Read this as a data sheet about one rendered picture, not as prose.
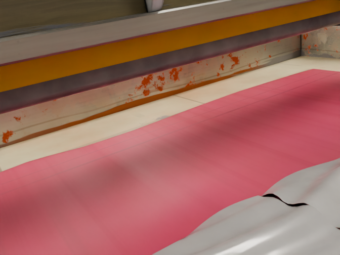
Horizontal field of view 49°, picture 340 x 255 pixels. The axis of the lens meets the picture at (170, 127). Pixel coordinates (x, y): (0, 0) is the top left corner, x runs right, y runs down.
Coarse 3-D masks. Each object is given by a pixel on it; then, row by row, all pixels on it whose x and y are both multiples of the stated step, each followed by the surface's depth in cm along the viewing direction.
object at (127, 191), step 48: (96, 144) 26; (144, 144) 25; (0, 192) 21; (48, 192) 20; (96, 192) 19; (144, 192) 19; (192, 192) 18; (240, 192) 17; (0, 240) 17; (48, 240) 16; (96, 240) 16; (144, 240) 15
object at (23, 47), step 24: (216, 0) 21; (240, 0) 20; (264, 0) 21; (288, 0) 22; (312, 0) 23; (96, 24) 16; (120, 24) 17; (144, 24) 18; (168, 24) 18; (192, 24) 19; (0, 48) 15; (24, 48) 15; (48, 48) 16; (72, 48) 16
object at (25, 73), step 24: (336, 0) 28; (216, 24) 23; (240, 24) 24; (264, 24) 25; (96, 48) 19; (120, 48) 20; (144, 48) 20; (168, 48) 21; (0, 72) 17; (24, 72) 18; (48, 72) 18; (72, 72) 19
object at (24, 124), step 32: (320, 32) 41; (192, 64) 36; (224, 64) 38; (256, 64) 40; (96, 96) 31; (128, 96) 33; (160, 96) 35; (0, 128) 28; (32, 128) 29; (64, 128) 30
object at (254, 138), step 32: (256, 96) 31; (288, 96) 30; (320, 96) 29; (160, 128) 27; (192, 128) 26; (224, 128) 26; (256, 128) 25; (288, 128) 24; (320, 128) 23; (192, 160) 21; (224, 160) 21; (256, 160) 20; (288, 160) 20; (320, 160) 19; (256, 192) 17
